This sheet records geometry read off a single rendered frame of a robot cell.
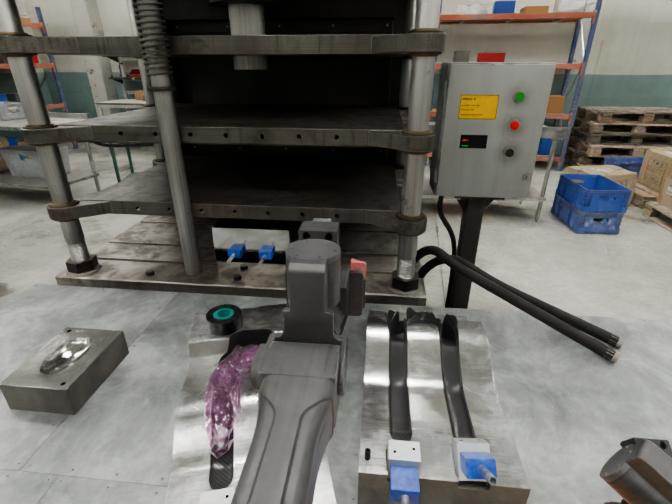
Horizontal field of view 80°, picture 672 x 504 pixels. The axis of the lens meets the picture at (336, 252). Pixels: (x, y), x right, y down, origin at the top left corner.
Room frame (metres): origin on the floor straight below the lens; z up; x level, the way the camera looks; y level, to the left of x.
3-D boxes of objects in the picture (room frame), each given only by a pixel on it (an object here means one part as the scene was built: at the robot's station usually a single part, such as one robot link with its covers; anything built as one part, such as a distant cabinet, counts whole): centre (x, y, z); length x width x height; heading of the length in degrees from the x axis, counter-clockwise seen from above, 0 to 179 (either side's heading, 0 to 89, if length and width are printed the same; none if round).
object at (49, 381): (0.72, 0.61, 0.84); 0.20 x 0.15 x 0.07; 174
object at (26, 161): (4.74, 3.53, 0.42); 0.60 x 0.42 x 0.33; 73
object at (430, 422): (0.65, -0.19, 0.87); 0.50 x 0.26 x 0.14; 174
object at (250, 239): (1.51, 0.27, 0.87); 0.50 x 0.27 x 0.17; 174
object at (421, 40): (1.59, 0.29, 1.45); 1.29 x 0.82 x 0.19; 84
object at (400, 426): (0.64, -0.18, 0.92); 0.35 x 0.16 x 0.09; 174
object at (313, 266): (0.34, 0.03, 1.24); 0.12 x 0.09 x 0.12; 174
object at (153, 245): (1.59, 0.31, 0.76); 1.30 x 0.84 x 0.07; 84
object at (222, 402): (0.60, 0.17, 0.90); 0.26 x 0.18 x 0.08; 11
